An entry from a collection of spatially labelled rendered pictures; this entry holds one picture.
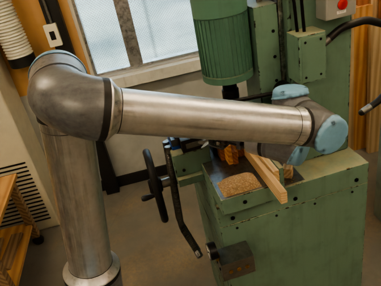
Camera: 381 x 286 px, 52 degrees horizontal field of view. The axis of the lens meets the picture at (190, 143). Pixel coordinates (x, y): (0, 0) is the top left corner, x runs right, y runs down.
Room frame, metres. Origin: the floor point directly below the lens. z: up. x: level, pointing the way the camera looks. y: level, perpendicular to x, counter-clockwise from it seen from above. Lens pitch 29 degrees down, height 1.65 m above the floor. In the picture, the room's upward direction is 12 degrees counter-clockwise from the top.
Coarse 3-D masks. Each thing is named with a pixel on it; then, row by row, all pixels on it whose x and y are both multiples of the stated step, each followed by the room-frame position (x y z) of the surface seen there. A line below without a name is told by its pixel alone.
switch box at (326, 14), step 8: (320, 0) 1.17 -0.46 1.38; (328, 0) 1.14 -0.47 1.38; (336, 0) 1.14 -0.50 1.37; (352, 0) 1.15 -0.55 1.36; (320, 8) 1.17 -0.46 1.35; (328, 8) 1.14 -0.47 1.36; (336, 8) 1.14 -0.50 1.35; (352, 8) 1.15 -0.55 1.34; (320, 16) 1.17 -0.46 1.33; (328, 16) 1.14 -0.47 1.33; (336, 16) 1.14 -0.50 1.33
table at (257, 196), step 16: (240, 160) 1.13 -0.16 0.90; (176, 176) 1.16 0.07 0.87; (192, 176) 1.14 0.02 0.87; (208, 176) 1.08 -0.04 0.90; (224, 176) 1.06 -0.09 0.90; (256, 176) 1.02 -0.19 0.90; (256, 192) 0.95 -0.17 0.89; (272, 192) 0.96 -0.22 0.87; (224, 208) 0.94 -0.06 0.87; (240, 208) 0.94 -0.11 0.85
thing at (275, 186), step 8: (248, 160) 1.12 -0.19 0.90; (256, 160) 1.06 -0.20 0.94; (256, 168) 1.05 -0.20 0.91; (264, 168) 1.00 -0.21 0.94; (264, 176) 0.98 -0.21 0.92; (272, 176) 0.95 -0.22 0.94; (272, 184) 0.92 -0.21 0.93; (280, 184) 0.91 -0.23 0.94; (280, 192) 0.87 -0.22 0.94; (280, 200) 0.87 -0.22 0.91
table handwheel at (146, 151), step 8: (144, 152) 1.24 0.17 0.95; (152, 160) 1.18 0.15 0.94; (152, 168) 1.15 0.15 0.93; (152, 176) 1.12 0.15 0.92; (168, 176) 1.23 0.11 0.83; (152, 184) 1.11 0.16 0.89; (160, 184) 1.20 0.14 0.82; (168, 184) 1.21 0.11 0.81; (152, 192) 1.19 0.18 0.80; (160, 192) 1.09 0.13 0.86; (160, 200) 1.08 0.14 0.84; (160, 208) 1.08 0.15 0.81; (160, 216) 1.09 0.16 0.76
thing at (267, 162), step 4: (264, 160) 1.03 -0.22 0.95; (268, 160) 1.03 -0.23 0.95; (268, 164) 1.01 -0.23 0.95; (272, 164) 1.00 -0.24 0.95; (268, 168) 1.00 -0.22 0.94; (272, 168) 0.98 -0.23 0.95; (276, 168) 0.98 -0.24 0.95; (272, 172) 0.97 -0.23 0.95; (276, 172) 0.96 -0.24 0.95; (276, 176) 0.96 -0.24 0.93
